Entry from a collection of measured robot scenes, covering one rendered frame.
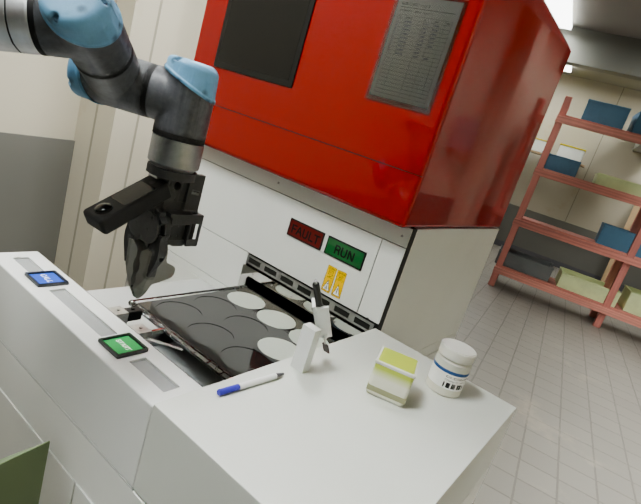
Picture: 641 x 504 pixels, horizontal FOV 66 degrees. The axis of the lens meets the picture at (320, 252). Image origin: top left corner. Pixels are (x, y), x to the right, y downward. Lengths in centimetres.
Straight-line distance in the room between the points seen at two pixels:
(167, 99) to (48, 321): 44
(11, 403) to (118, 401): 35
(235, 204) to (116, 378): 79
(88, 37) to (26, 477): 46
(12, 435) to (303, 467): 63
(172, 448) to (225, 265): 85
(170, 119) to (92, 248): 224
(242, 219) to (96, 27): 90
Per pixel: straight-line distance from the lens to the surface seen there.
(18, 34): 68
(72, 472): 97
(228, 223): 148
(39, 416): 104
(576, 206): 1096
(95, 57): 67
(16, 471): 60
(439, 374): 100
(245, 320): 119
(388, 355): 91
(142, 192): 75
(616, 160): 1100
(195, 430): 71
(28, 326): 102
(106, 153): 279
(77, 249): 300
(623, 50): 810
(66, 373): 93
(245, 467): 67
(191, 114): 73
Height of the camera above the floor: 139
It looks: 15 degrees down
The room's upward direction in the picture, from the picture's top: 18 degrees clockwise
